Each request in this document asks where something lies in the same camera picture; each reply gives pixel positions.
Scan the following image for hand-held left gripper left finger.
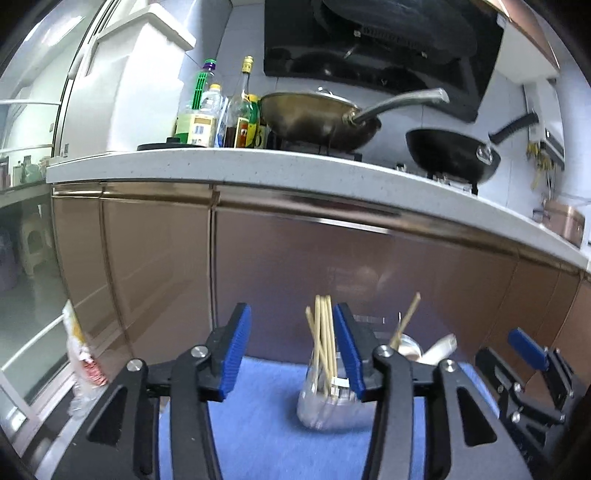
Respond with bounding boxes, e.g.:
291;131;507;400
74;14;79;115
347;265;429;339
51;302;253;480

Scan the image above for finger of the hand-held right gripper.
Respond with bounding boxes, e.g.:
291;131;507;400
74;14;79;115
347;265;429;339
475;346;567;428
507;327;578;410

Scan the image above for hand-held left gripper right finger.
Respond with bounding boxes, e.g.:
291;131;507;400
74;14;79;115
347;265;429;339
333;302;537;480

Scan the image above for wooden chopstick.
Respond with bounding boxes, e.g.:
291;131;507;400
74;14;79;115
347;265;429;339
389;292;422;350
326;295;339;376
314;295;325;384
320;295;331;384

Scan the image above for bundle of wooden chopsticks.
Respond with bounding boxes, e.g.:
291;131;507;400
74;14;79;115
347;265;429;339
305;308;334;394

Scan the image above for clear glass jar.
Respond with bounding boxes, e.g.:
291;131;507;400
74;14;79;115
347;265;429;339
295;313;426;433

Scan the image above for white plastic spoon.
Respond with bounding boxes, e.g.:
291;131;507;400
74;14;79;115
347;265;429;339
418;334;458;366

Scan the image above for blue towel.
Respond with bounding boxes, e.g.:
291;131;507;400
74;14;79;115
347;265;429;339
157;354;505;480

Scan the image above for brown kitchen cabinet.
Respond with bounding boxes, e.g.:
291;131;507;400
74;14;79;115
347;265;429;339
49;181;591;462

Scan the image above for copper coloured pot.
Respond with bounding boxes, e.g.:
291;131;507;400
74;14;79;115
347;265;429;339
541;199;587;248

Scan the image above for plastic bag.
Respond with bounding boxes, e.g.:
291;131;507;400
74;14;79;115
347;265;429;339
62;299;110;417

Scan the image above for yellow pipe fittings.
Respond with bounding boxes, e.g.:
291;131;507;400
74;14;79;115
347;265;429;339
527;140;555;191

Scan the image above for white kitchen countertop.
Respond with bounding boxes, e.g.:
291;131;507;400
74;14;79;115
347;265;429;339
45;146;591;274

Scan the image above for gas stove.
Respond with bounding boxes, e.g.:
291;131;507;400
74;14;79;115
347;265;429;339
272;137;481;197

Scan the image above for glass sliding door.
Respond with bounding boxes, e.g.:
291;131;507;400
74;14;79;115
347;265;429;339
0;0;109;446

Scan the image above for black wok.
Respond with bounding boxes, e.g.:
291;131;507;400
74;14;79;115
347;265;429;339
405;112;540;186

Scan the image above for black flat tray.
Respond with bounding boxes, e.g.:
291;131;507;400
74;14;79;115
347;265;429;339
137;137;208;151

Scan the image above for plastic stool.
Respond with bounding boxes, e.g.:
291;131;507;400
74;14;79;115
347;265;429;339
17;211;57;278

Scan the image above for small green yellow-labelled bottle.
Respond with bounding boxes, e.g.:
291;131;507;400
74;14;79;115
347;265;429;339
247;94;271;149

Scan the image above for white water heater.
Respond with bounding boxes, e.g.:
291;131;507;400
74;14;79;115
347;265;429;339
523;78;567;169

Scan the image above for large green-capped oil bottle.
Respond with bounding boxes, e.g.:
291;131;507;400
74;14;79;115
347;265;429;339
174;58;221;148

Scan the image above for tall gold-capped glass bottle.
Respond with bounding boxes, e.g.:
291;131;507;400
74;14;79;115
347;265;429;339
224;55;256;149

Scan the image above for clear plastic bottle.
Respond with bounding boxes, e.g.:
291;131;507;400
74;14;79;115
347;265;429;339
201;83;229;140

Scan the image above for cluttered shelf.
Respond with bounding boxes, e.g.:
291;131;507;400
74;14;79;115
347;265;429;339
0;150;55;195

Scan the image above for black range hood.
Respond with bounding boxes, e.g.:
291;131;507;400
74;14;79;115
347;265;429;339
263;0;505;123

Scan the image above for steel wok with handle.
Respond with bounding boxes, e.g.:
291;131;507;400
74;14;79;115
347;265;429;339
259;87;450;152

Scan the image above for wall cabinet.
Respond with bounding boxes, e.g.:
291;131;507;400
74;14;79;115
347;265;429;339
484;0;562;85

